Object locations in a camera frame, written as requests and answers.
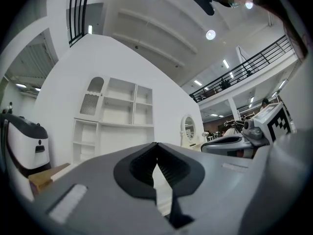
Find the black balcony railing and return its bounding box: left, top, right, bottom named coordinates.
left=189, top=34, right=294, bottom=103

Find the white oval vanity mirror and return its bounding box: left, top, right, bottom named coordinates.
left=180, top=114, right=204, bottom=152

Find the white shelf cabinet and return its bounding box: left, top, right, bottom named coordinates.
left=71, top=76, right=156, bottom=165

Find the black head-worn camera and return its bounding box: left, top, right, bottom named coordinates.
left=191, top=0, right=216, bottom=16

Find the black vertical bar railing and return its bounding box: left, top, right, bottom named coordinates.
left=68, top=0, right=91, bottom=47

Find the wooden desk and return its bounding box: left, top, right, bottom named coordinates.
left=27, top=163, right=71, bottom=197

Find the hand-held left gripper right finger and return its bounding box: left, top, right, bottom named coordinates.
left=156, top=142, right=255, bottom=235

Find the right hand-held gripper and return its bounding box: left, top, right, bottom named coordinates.
left=200, top=101, right=294, bottom=159

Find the person's right forearm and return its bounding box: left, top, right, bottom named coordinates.
left=238, top=128, right=313, bottom=235

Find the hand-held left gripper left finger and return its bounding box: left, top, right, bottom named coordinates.
left=31, top=142, right=182, bottom=235

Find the black and white machine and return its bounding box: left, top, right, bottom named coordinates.
left=0, top=112, right=51, bottom=178

